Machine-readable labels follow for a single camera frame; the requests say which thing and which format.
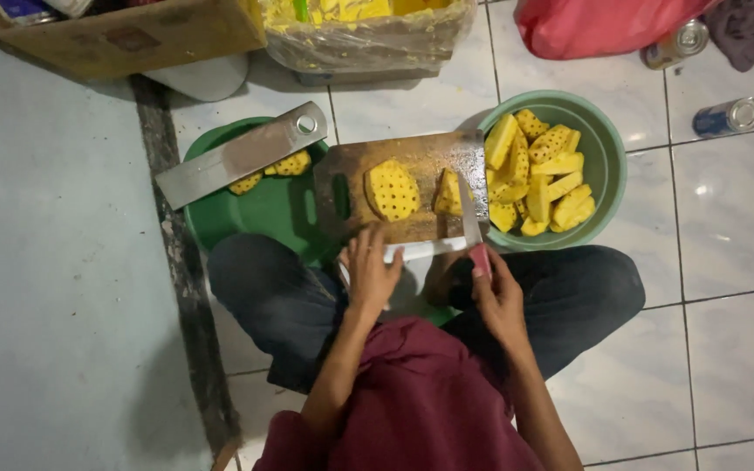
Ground wooden cutting board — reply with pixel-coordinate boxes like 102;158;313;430
313;131;490;247

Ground pineapple chunk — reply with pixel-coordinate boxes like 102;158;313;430
228;171;264;196
264;149;312;177

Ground red plastic bag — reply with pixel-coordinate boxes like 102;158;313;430
514;0;718;61

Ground white flat tray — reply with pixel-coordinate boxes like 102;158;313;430
384;237;470;264

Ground peeled pineapple half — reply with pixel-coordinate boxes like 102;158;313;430
364;159;422;223

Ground person's dark trousers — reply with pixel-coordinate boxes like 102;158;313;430
207;233;646;395

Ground small cut pineapple piece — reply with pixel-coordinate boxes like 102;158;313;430
433;167;476;218

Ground clear plastic bag of pineapple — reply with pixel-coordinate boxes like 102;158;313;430
258;0;478;75

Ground white round lid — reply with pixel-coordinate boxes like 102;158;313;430
143;52;250;103

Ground grey container under bag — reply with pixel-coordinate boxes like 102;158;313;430
295;64;443;88

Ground person's left hand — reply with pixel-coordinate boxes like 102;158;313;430
339;224;405;318

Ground dark crumpled cloth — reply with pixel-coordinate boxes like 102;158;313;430
704;0;754;73

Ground flat steel cleaver blade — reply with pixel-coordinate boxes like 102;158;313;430
155;101;329;212

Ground person's right hand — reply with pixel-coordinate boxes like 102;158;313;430
470;245;529;342

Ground cardboard box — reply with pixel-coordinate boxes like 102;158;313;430
0;0;268;83

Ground light green plastic bowl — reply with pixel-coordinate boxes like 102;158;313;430
478;89;628;253

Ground pink-handled kitchen knife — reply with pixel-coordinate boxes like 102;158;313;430
457;170;493;281

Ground person's maroon shirt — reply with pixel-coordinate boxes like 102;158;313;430
253;316;548;471

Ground pile of pineapple wedges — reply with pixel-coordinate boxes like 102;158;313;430
485;109;597;238

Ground dark green plastic basin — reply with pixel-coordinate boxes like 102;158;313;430
182;116;459;328

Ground blue tin can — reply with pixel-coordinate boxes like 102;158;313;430
692;97;754;139

